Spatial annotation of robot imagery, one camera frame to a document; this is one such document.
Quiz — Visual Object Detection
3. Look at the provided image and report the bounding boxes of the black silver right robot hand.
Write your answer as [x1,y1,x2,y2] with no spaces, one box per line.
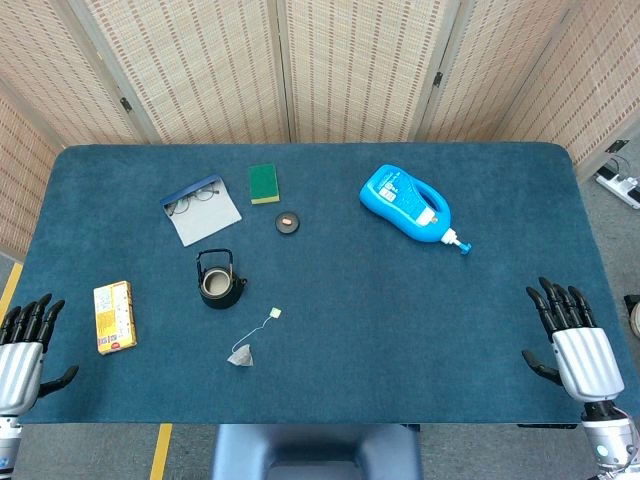
[521,277,626,404]

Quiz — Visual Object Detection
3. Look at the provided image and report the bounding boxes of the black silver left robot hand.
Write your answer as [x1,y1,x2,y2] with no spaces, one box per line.
[0,293,80,417]

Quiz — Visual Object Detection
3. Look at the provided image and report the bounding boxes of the tea bag with green tag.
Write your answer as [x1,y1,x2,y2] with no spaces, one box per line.
[227,306,283,369]

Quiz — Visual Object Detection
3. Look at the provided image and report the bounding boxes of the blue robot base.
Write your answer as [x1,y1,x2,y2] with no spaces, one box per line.
[209,423,424,480]

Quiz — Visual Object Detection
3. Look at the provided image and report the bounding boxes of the black cast iron teapot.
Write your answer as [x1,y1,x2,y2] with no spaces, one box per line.
[195,248,249,310]

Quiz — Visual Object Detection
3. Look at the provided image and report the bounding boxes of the small black round lid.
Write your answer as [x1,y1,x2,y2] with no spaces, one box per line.
[274,211,302,236]

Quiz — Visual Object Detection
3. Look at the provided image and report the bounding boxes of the round grey floor object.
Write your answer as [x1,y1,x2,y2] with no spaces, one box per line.
[623,294,640,344]

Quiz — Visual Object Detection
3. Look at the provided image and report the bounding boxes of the yellow floor tape strip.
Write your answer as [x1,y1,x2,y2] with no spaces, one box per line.
[0,261,25,322]
[149,423,174,480]

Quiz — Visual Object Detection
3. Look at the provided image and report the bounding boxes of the yellow cardboard box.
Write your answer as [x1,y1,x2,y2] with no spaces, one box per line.
[92,280,139,357]

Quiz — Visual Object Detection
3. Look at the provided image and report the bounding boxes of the white power strip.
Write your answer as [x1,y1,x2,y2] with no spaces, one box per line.
[594,166,640,210]

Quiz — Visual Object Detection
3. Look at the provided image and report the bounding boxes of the blue grey glasses case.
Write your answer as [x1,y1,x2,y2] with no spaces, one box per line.
[159,173,244,248]

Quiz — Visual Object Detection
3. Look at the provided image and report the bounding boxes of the blue pump detergent bottle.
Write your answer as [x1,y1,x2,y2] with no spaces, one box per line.
[358,163,473,258]

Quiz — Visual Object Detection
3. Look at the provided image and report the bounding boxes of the green yellow sponge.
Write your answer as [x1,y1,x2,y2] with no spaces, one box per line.
[247,164,282,206]

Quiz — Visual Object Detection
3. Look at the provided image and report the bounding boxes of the woven folding screen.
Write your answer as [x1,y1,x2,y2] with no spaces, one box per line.
[0,0,640,261]

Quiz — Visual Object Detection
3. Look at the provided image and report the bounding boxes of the thin black frame glasses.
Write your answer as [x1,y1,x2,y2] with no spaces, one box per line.
[164,186,223,217]

